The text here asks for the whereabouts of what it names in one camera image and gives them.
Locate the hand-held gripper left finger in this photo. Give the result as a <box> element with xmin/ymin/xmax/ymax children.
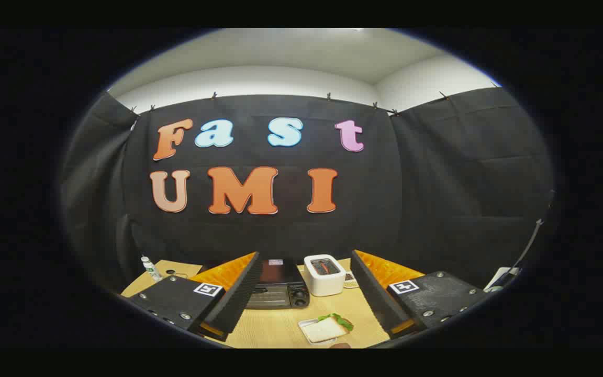
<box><xmin>129</xmin><ymin>252</ymin><xmax>263</xmax><ymax>341</ymax></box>

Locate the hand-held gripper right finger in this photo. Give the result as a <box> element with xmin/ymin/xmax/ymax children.
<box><xmin>350</xmin><ymin>250</ymin><xmax>490</xmax><ymax>339</ymax></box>

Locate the black toaster oven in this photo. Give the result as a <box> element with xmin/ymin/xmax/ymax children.
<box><xmin>245</xmin><ymin>258</ymin><xmax>311</xmax><ymax>310</ymax></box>

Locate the lettuce sandwich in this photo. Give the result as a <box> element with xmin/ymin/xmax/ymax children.
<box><xmin>306</xmin><ymin>313</ymin><xmax>355</xmax><ymax>343</ymax></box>

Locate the white pop-up toaster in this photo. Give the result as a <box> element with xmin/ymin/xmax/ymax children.
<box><xmin>304</xmin><ymin>254</ymin><xmax>347</xmax><ymax>297</ymax></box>

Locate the white plastic tray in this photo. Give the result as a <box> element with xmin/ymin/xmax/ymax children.
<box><xmin>298</xmin><ymin>318</ymin><xmax>340</xmax><ymax>346</ymax></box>

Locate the white bottle with green label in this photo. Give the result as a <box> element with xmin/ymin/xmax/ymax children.
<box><xmin>141</xmin><ymin>256</ymin><xmax>163</xmax><ymax>282</ymax></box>

